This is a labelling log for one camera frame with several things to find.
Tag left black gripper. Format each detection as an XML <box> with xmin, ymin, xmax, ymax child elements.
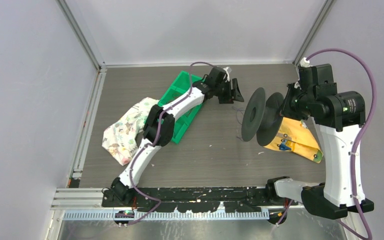
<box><xmin>214</xmin><ymin>78</ymin><xmax>244</xmax><ymax>104</ymax></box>

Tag purple wire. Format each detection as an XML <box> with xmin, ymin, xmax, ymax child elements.
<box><xmin>231</xmin><ymin>105</ymin><xmax>246</xmax><ymax>142</ymax></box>

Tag black cable spool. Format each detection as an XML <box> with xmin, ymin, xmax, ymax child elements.
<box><xmin>241</xmin><ymin>87</ymin><xmax>284</xmax><ymax>147</ymax></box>

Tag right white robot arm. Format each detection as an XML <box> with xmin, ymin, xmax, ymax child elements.
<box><xmin>265</xmin><ymin>64</ymin><xmax>374</xmax><ymax>220</ymax></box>

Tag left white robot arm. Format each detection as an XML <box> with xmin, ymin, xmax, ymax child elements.
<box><xmin>110</xmin><ymin>66</ymin><xmax>244</xmax><ymax>207</ymax></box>

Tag yellow printed cloth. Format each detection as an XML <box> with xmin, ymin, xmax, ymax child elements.
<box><xmin>264</xmin><ymin>117</ymin><xmax>323</xmax><ymax>163</ymax></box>

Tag green three-compartment bin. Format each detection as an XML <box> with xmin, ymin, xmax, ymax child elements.
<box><xmin>158</xmin><ymin>71</ymin><xmax>205</xmax><ymax>144</ymax></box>

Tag white patterned cloth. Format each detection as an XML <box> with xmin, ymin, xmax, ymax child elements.
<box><xmin>101</xmin><ymin>97</ymin><xmax>159</xmax><ymax>166</ymax></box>

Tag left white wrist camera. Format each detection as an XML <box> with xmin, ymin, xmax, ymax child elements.
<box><xmin>223</xmin><ymin>66</ymin><xmax>232</xmax><ymax>82</ymax></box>

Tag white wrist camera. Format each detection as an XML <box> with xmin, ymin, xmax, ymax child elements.
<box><xmin>293</xmin><ymin>56</ymin><xmax>314</xmax><ymax>90</ymax></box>
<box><xmin>223</xmin><ymin>66</ymin><xmax>232</xmax><ymax>82</ymax></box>

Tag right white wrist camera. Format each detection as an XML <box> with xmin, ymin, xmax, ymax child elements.
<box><xmin>293</xmin><ymin>56</ymin><xmax>314</xmax><ymax>90</ymax></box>

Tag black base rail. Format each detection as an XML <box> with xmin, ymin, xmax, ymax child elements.
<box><xmin>101</xmin><ymin>186</ymin><xmax>289</xmax><ymax>213</ymax></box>

